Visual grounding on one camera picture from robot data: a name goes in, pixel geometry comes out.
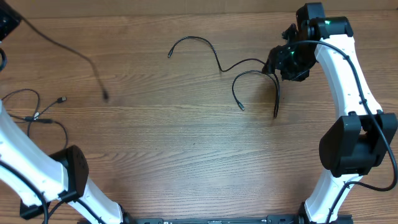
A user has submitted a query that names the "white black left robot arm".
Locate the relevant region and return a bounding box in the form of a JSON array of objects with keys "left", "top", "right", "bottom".
[{"left": 1, "top": 107, "right": 131, "bottom": 223}]

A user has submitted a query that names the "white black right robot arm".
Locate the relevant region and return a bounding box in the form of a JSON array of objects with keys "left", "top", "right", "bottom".
[{"left": 262, "top": 2, "right": 397, "bottom": 223}]

